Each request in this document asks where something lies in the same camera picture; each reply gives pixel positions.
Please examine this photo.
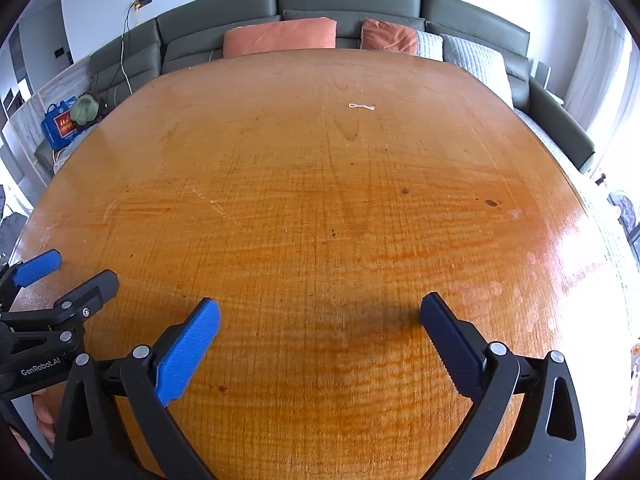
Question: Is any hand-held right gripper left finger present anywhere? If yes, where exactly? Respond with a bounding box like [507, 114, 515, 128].
[52, 297, 221, 480]

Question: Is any square rust cushion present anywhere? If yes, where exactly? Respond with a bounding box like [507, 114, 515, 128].
[361, 19, 418, 56]

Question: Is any white curtain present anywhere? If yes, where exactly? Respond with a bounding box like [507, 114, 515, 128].
[565, 0, 636, 131]

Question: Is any white charging cable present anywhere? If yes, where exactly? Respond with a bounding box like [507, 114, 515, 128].
[119, 7, 138, 96]

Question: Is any dark patterned item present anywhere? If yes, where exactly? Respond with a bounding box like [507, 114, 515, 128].
[607, 190, 640, 241]

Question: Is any white box device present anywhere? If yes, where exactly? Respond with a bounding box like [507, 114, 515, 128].
[532, 60, 553, 91]

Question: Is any grey wood partition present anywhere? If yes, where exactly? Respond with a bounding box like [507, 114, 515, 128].
[0, 55, 93, 181]

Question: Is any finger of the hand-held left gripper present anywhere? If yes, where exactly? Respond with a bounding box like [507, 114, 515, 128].
[0, 249, 63, 308]
[0, 269, 121, 342]

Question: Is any green sofa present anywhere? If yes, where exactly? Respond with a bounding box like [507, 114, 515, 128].
[35, 0, 598, 176]

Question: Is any long orange cushion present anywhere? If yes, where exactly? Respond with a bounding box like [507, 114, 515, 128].
[223, 17, 337, 58]

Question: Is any blue shopping bag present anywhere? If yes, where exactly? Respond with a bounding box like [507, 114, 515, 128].
[42, 101, 81, 151]

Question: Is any large grey quilted pillow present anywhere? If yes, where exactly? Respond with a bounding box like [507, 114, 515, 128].
[440, 34, 516, 108]

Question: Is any small grey quilted pillow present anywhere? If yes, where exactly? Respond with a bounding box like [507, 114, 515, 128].
[416, 31, 445, 61]

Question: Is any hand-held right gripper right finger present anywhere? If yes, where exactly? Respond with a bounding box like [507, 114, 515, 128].
[420, 292, 586, 480]

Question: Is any green hat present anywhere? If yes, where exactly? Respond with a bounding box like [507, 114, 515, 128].
[70, 94, 103, 126]

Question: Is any person's left hand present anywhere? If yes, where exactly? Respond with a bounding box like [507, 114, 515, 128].
[10, 390, 57, 456]

